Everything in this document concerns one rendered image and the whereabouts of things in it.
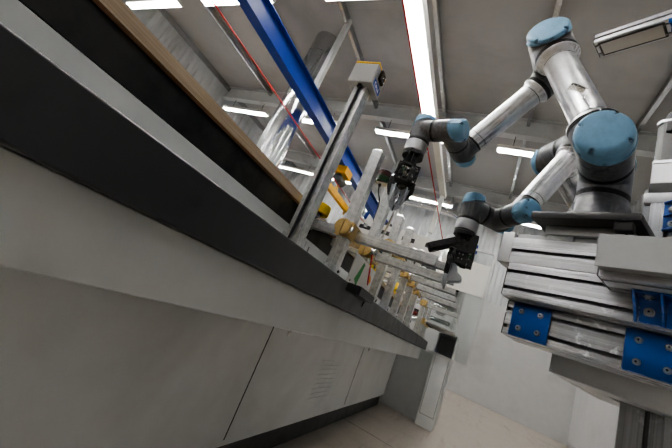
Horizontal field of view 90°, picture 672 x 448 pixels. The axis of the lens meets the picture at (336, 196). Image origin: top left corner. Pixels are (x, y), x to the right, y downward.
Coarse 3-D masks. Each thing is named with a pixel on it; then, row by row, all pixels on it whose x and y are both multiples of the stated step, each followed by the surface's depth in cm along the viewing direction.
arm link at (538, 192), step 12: (564, 144) 121; (564, 156) 117; (552, 168) 115; (564, 168) 115; (540, 180) 114; (552, 180) 113; (564, 180) 115; (528, 192) 112; (540, 192) 111; (552, 192) 112; (516, 204) 109; (528, 204) 107; (540, 204) 110; (504, 216) 114; (516, 216) 108; (528, 216) 106
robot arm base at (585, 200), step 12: (576, 192) 91; (588, 192) 87; (600, 192) 85; (612, 192) 84; (624, 192) 84; (576, 204) 87; (588, 204) 84; (600, 204) 83; (612, 204) 82; (624, 204) 82
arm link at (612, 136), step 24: (552, 24) 101; (528, 48) 106; (552, 48) 98; (576, 48) 97; (552, 72) 97; (576, 72) 91; (576, 96) 88; (600, 96) 87; (576, 120) 84; (600, 120) 79; (624, 120) 76; (576, 144) 80; (600, 144) 77; (624, 144) 74; (600, 168) 80; (624, 168) 80
